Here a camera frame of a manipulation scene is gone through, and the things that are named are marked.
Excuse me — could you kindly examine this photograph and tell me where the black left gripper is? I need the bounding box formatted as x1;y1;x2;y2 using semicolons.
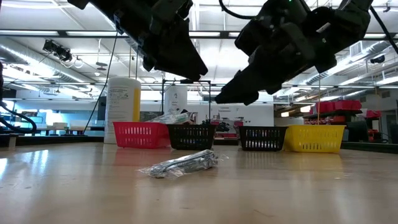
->
116;0;208;81

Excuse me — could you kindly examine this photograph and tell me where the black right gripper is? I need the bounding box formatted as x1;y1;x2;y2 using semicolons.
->
214;2;338;106

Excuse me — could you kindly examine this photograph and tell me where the green toothbrush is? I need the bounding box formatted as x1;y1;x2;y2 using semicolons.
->
161;111;194;125

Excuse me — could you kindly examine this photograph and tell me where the black plastic basket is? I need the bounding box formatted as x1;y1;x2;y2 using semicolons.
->
167;124;218;151
238;125;289;152

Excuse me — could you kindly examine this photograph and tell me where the white wipes canister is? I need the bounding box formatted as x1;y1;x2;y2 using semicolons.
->
103;77;142;145

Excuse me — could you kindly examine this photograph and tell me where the yellow plastic basket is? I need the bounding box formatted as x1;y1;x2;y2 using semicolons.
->
282;124;346;154

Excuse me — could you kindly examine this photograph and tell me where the red plastic basket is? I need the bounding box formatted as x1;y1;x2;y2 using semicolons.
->
112;121;171;149

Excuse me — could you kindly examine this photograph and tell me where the dark shelf with red bins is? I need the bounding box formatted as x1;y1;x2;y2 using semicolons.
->
303;99;364;126

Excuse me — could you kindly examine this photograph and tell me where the wrapped metal nail clipper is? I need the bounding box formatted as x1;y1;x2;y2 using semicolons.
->
137;149;229;180

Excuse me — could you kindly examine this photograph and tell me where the black frame stand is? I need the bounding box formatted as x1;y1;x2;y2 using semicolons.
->
160;79;213;125

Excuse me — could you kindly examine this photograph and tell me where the black hanging cable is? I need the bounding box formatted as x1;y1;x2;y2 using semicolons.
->
82;30;119;135

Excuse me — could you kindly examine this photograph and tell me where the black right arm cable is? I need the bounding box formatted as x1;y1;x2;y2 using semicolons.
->
369;4;398;55

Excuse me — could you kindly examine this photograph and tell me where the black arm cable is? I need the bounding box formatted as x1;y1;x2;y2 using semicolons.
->
369;4;398;55
0;62;38;136

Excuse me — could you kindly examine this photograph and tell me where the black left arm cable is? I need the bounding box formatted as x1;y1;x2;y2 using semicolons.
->
0;62;38;136

